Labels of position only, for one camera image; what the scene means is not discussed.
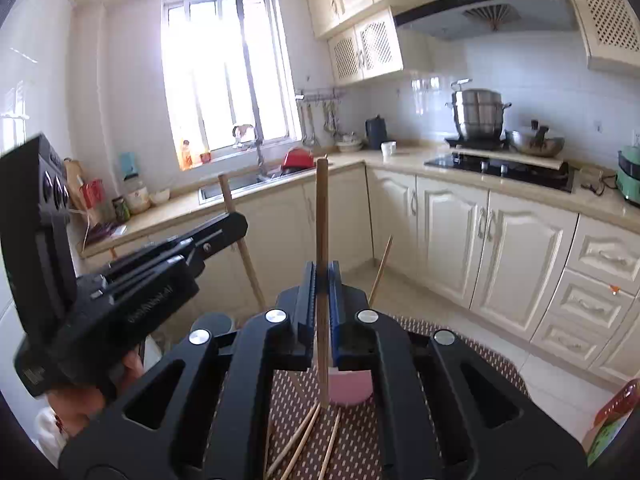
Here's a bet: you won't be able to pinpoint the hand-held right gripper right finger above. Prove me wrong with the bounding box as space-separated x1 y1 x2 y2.
328 259 589 480

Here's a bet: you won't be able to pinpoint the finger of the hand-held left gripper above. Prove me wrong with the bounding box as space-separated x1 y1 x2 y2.
105 211 249 287

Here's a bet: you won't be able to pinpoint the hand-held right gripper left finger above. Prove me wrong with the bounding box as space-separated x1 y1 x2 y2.
57 261 317 480

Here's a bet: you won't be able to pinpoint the light wooden chopstick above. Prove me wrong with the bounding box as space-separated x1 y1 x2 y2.
264 402 321 480
318 407 342 480
282 412 322 480
368 235 394 308
315 158 332 407
218 173 267 313

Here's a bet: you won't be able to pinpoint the pink cup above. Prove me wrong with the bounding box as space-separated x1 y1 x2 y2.
314 366 373 406

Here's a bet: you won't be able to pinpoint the person's left forearm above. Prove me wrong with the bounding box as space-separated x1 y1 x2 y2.
35 389 109 456

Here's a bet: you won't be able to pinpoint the person's left hand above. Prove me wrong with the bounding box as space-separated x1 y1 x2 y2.
109 347 147 389

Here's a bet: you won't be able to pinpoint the steel sink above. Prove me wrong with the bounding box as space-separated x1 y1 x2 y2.
198 164 321 206

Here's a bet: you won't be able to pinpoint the purple pouch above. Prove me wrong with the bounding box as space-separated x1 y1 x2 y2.
85 222 128 246

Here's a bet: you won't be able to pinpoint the metal faucet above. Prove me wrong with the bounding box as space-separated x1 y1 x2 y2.
231 122 271 177

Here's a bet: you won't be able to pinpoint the red packet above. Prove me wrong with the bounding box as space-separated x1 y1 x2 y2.
81 179 104 211

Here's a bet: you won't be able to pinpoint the wooden cutting board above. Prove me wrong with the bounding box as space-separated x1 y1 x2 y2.
63 157 87 211

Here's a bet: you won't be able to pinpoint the red pot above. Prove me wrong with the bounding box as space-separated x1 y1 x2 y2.
281 148 315 174

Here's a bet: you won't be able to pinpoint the large plastic jar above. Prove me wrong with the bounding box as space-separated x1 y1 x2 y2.
124 174 152 214

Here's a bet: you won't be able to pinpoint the hanging metal ladle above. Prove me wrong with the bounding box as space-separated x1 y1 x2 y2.
300 101 317 147

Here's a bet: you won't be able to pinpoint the round polka-dot table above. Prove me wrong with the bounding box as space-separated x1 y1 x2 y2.
263 314 532 480

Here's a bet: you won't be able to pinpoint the stack of white bowls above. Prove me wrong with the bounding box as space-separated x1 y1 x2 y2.
335 132 364 154

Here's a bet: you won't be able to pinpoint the hanging metal spatula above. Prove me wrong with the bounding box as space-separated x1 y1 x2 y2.
322 100 342 136

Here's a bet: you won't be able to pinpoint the window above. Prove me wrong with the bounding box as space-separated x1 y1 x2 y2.
161 0 292 163

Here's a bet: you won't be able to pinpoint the black electric kettle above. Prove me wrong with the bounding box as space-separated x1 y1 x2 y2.
365 115 388 151

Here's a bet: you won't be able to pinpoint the cream lower kitchen cabinets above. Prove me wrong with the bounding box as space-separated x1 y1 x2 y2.
80 152 640 396

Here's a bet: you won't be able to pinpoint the black gas stove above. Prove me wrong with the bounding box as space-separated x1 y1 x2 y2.
424 151 576 194

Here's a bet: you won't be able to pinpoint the stainless steel steamer pot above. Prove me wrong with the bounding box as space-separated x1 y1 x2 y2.
446 79 512 143

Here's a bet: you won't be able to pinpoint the steel wok with lid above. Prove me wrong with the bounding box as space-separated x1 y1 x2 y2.
505 120 567 158

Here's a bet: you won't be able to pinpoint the colourful printed box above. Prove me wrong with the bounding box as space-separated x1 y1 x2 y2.
585 379 640 467

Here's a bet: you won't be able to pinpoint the green electric cooker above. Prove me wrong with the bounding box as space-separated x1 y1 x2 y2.
616 145 640 207

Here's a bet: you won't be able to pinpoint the black steel range hood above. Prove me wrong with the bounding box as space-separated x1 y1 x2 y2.
392 0 580 42

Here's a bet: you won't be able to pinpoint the metal utensil rail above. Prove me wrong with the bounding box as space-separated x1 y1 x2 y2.
294 87 347 102

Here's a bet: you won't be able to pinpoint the small cream lattice wall cabinet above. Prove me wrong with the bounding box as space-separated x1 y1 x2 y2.
327 7 405 87

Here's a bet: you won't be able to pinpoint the large cream lattice wall cabinet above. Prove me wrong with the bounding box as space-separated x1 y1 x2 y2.
556 0 640 73

